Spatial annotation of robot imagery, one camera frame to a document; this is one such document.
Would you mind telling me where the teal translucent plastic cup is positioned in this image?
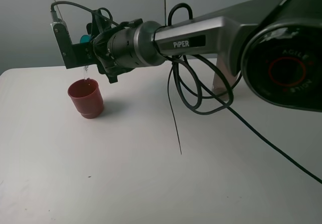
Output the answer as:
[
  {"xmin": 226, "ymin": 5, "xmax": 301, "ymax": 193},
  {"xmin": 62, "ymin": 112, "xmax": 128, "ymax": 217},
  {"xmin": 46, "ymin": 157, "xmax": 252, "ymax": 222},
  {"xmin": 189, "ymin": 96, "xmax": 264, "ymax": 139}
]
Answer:
[{"xmin": 79, "ymin": 35, "xmax": 93, "ymax": 43}]

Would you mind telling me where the smoky clear plastic bottle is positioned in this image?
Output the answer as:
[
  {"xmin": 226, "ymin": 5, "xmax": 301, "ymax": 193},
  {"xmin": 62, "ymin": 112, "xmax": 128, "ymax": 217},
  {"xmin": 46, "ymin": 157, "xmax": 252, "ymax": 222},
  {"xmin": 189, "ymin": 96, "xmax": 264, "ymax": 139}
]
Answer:
[{"xmin": 211, "ymin": 56, "xmax": 239, "ymax": 102}]

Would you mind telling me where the red plastic cup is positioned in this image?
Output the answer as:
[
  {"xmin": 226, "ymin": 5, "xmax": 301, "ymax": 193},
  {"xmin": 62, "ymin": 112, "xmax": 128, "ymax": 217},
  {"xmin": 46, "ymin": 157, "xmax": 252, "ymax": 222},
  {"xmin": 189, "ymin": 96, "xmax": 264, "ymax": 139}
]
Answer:
[{"xmin": 67, "ymin": 78, "xmax": 104, "ymax": 119}]

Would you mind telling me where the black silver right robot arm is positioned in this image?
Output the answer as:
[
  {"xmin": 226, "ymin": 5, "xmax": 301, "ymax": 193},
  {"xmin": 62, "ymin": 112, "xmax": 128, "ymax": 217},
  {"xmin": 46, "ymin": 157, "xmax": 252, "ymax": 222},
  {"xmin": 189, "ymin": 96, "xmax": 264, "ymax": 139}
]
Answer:
[{"xmin": 91, "ymin": 0, "xmax": 321, "ymax": 112}]

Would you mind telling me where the black camera cable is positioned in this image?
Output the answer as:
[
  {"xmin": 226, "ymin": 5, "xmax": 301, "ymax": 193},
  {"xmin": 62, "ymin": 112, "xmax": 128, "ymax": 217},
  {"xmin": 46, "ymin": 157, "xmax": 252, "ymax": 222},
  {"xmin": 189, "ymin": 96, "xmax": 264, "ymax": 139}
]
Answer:
[{"xmin": 50, "ymin": 1, "xmax": 322, "ymax": 185}]

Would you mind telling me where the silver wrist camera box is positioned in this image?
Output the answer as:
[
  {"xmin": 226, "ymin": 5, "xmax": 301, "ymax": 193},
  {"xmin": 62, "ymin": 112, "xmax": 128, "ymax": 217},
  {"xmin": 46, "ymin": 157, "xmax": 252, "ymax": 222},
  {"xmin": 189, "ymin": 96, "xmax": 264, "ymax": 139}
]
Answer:
[{"xmin": 51, "ymin": 19, "xmax": 72, "ymax": 69}]

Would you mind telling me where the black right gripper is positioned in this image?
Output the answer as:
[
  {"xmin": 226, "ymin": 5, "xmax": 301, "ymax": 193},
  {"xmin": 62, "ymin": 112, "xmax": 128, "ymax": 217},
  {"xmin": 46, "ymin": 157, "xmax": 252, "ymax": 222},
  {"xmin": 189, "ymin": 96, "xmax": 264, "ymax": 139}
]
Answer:
[{"xmin": 90, "ymin": 19, "xmax": 143, "ymax": 84}]

